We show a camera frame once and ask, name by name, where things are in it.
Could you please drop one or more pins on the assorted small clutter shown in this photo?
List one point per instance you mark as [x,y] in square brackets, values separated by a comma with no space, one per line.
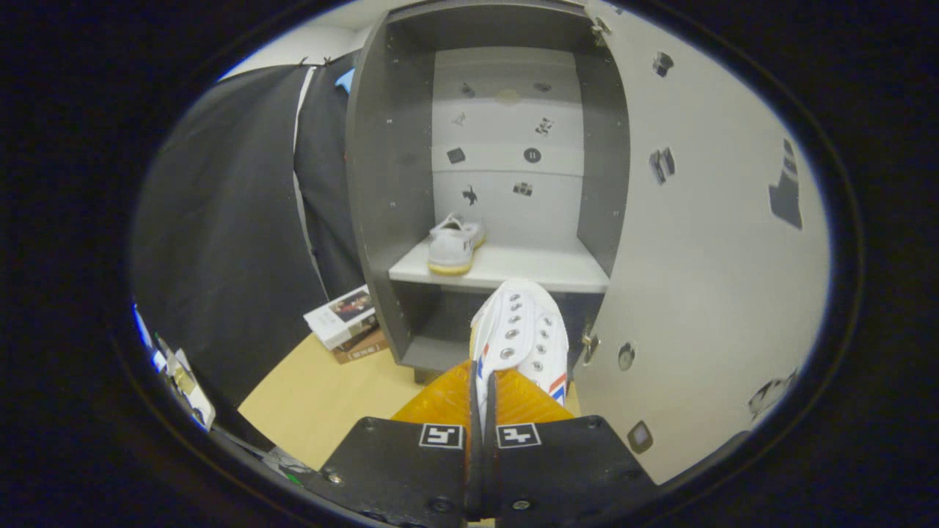
[187,381]

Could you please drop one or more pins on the white canvas shoe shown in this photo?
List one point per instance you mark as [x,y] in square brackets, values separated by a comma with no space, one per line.
[524,330]
[455,246]

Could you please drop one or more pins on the grey shoe cabinet door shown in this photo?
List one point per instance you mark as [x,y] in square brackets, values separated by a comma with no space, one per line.
[719,293]

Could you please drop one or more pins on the row of black cloth clips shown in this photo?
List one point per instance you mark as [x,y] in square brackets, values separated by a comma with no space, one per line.
[303,61]

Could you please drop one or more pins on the brown book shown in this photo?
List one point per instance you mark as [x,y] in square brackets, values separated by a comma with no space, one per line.
[363,348]

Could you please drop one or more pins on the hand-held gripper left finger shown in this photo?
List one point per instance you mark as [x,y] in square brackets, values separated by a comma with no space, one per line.
[396,469]

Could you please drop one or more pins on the white book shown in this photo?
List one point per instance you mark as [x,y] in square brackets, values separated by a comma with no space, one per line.
[340,315]

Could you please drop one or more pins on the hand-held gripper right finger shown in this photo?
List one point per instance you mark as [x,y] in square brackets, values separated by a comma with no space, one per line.
[565,469]

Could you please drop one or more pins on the black backdrop cloth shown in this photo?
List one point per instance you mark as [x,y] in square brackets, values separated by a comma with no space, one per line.
[220,220]

